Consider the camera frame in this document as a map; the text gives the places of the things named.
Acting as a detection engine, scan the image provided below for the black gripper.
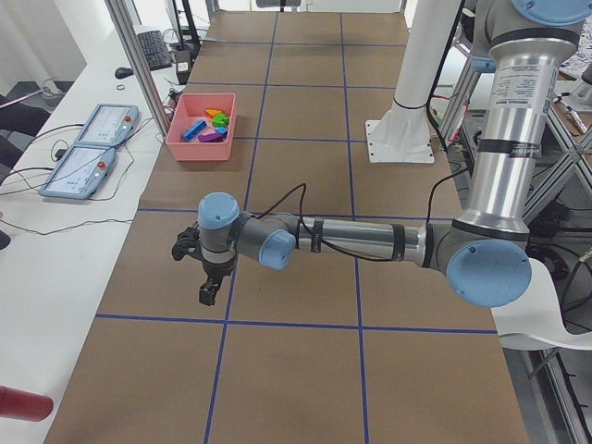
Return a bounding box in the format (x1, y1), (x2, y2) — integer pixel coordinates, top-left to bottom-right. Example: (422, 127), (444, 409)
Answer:
(171, 227), (237, 306)

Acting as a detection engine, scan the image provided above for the purple sloped toy block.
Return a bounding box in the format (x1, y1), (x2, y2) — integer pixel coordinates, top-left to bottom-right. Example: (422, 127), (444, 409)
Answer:
(198, 132), (225, 143)

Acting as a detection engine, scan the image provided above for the long blue toy block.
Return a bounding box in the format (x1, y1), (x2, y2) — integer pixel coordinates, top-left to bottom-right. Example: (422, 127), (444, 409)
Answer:
(181, 119), (207, 142)

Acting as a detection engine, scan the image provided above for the small blue toy block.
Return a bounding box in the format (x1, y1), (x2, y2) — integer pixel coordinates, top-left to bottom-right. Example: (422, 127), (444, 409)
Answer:
(215, 127), (228, 138)

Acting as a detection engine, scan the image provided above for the green toy block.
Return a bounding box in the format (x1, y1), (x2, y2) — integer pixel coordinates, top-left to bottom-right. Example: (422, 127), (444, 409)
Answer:
(211, 112), (230, 128)

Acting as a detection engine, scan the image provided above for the orange sloped toy block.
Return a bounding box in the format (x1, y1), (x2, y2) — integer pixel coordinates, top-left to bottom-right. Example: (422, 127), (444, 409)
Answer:
(204, 108), (222, 118)

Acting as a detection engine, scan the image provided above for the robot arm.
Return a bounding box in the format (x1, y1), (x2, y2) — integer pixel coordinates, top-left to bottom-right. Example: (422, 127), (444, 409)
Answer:
(158, 1), (460, 228)

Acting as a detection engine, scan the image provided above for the pink plastic box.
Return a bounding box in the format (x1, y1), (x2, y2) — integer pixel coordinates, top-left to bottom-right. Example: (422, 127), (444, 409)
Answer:
(166, 92), (236, 162)

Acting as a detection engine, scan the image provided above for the teach pendant near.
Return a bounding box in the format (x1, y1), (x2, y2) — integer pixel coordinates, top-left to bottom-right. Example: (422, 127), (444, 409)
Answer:
(38, 145), (116, 200)

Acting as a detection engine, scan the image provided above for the teach pendant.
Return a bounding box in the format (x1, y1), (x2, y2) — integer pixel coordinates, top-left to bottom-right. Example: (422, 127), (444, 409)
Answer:
(38, 145), (116, 200)
(75, 104), (140, 147)

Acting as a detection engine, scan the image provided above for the teach pendant far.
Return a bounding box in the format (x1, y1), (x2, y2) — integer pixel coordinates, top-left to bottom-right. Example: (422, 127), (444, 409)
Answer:
(75, 104), (140, 147)

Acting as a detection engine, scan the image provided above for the red cylinder bottle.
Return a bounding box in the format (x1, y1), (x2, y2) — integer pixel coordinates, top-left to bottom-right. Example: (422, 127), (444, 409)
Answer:
(0, 386), (54, 422)

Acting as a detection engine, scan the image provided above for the black computer mouse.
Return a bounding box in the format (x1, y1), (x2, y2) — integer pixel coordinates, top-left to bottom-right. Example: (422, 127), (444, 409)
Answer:
(115, 67), (134, 80)

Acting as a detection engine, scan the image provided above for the black keyboard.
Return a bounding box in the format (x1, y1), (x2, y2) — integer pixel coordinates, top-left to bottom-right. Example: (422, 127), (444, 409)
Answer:
(137, 31), (172, 71)

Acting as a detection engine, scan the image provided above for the white chair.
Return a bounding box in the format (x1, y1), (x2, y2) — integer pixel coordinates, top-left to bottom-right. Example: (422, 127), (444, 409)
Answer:
(491, 258), (591, 351)

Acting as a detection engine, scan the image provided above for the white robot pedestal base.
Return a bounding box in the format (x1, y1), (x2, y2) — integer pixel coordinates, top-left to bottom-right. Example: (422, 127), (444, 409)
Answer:
(365, 0), (463, 164)

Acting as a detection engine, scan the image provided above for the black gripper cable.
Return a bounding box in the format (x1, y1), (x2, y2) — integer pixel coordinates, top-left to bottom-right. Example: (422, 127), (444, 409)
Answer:
(256, 182), (471, 263)

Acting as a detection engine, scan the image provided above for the aluminium frame post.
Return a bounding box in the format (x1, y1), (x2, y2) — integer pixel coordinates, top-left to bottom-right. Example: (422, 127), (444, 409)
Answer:
(105, 0), (170, 139)

